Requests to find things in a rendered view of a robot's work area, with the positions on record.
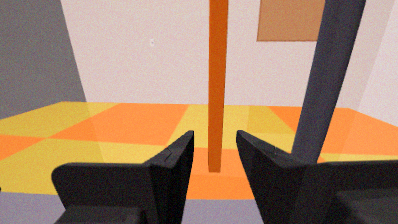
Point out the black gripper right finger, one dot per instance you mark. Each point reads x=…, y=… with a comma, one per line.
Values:
x=291, y=190

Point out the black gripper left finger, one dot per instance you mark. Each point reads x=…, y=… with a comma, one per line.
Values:
x=158, y=186

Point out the orange bar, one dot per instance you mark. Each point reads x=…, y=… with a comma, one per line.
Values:
x=218, y=32

